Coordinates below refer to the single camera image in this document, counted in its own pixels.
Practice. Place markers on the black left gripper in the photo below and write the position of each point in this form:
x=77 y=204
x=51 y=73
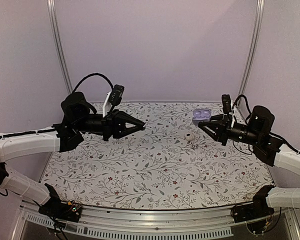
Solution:
x=113 y=124

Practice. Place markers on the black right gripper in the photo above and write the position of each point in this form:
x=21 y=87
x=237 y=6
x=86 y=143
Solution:
x=222 y=128

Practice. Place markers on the purple earbud charging case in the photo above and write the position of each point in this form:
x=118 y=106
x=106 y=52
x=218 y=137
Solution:
x=201 y=115

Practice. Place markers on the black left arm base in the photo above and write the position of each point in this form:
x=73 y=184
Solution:
x=58 y=209

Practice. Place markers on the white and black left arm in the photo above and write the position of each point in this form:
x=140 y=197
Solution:
x=79 y=117

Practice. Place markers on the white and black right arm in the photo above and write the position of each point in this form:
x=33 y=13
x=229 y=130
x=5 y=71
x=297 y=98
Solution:
x=256 y=135

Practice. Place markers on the white earbud charging case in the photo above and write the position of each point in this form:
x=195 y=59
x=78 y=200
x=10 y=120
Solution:
x=188 y=136

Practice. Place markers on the floral patterned table mat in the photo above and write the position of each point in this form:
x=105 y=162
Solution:
x=157 y=168

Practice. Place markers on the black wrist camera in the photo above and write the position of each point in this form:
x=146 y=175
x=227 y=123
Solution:
x=227 y=108
x=113 y=99

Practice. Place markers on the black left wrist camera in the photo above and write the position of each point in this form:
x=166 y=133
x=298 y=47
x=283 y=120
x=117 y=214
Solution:
x=113 y=99

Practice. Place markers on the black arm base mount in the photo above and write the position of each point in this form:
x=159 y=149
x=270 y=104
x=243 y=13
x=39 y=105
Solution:
x=257 y=209

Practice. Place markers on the aluminium frame rail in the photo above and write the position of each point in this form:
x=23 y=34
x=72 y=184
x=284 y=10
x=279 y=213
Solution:
x=101 y=223

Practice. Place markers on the right aluminium corner post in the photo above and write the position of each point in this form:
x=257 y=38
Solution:
x=256 y=29

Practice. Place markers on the aluminium corner post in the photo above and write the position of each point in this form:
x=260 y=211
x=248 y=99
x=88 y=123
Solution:
x=52 y=12
x=256 y=29

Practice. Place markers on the left aluminium corner post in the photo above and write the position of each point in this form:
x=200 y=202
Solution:
x=52 y=12

